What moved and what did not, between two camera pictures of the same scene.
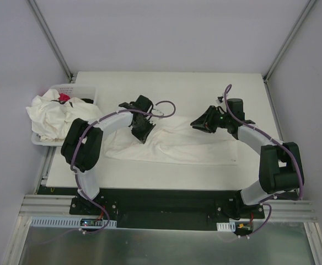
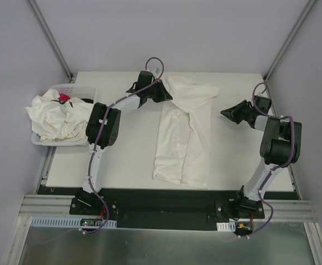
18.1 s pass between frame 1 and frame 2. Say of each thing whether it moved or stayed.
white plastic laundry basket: stayed
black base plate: stayed
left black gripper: moved
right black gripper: moved
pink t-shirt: stayed
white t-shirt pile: stayed
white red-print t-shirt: moved
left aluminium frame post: stayed
